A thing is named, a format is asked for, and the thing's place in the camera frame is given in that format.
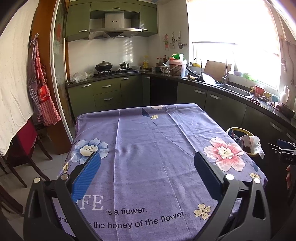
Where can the green upper kitchen cabinets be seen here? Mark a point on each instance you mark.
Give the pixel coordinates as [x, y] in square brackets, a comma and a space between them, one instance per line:
[77, 20]

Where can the black kitchen countertop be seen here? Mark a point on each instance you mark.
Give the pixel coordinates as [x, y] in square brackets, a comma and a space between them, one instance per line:
[266, 107]

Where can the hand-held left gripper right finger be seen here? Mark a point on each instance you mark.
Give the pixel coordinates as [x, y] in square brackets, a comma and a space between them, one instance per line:
[208, 178]

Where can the purple floral tablecloth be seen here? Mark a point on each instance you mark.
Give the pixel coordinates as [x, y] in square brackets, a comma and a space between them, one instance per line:
[150, 150]

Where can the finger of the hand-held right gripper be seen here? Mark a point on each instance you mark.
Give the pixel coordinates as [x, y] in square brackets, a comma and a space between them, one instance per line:
[286, 144]
[283, 150]

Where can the white tissue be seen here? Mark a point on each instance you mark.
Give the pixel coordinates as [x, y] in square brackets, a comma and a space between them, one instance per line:
[256, 146]

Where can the white ceramic jug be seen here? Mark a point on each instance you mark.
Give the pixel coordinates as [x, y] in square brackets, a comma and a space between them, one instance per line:
[285, 96]

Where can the kitchen window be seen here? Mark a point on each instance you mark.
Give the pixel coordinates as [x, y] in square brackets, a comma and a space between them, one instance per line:
[231, 23]

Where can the steel kitchen sink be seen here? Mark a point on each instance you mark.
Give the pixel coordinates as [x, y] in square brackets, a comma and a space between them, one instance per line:
[235, 89]

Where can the clear plastic bags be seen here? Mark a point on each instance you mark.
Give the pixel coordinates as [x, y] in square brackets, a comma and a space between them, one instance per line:
[81, 77]

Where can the yellow oil bottle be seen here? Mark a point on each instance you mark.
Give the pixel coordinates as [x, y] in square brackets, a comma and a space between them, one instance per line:
[145, 62]

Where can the small steel pot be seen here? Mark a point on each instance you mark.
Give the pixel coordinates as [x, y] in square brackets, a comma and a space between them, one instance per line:
[124, 65]

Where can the black frying pan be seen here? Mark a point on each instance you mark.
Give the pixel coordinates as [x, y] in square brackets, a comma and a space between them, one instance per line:
[207, 80]

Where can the dark green lower cabinets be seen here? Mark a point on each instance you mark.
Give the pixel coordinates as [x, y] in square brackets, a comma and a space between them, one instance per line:
[226, 109]

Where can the green lower kitchen cabinets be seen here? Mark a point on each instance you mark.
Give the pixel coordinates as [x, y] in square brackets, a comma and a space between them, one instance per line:
[106, 92]

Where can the white hanging sheet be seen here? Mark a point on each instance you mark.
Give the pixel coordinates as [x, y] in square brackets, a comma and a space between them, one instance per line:
[13, 76]

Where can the glass sliding door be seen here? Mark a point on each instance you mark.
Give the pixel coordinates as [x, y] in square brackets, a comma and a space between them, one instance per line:
[60, 69]

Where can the black wok with lid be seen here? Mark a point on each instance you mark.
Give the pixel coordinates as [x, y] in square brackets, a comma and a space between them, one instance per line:
[104, 66]

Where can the green plastic bag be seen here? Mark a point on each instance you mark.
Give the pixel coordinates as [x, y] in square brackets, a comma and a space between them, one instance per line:
[178, 57]

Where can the steel range hood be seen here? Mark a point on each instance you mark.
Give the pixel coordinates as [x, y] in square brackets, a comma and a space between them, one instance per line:
[115, 25]

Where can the dark sauce bottles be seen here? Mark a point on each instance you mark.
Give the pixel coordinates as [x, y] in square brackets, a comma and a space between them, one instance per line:
[161, 61]

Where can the green kitchen cabinets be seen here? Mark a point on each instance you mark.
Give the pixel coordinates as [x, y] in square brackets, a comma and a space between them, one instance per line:
[77, 20]
[106, 92]

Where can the white plastic bucket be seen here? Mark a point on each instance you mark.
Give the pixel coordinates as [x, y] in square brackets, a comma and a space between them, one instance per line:
[177, 68]

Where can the red checked apron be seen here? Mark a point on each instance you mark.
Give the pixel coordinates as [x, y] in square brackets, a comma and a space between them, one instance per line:
[44, 99]

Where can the hanging kitchen utensils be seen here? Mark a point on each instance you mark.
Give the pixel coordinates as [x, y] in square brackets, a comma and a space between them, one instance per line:
[175, 41]

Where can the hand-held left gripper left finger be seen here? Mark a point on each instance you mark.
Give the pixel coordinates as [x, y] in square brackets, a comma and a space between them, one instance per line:
[86, 176]

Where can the wooden cutting board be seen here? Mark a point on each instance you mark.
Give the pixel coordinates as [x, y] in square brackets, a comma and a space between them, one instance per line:
[215, 69]

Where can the dark built-in oven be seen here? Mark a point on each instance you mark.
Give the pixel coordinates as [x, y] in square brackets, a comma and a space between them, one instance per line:
[163, 91]

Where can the person's right hand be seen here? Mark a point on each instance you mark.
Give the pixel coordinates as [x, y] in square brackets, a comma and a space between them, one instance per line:
[289, 177]

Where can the gas stove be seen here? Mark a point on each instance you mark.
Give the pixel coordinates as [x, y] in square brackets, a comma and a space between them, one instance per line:
[118, 72]

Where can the red cushioned chair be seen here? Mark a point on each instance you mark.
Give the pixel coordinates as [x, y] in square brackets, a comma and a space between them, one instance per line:
[26, 139]

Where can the black bin with yellow rim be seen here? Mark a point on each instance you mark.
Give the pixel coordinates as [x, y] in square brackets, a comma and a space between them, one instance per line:
[240, 129]

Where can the steel sink faucet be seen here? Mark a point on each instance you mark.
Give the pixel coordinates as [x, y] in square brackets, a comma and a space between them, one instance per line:
[224, 71]

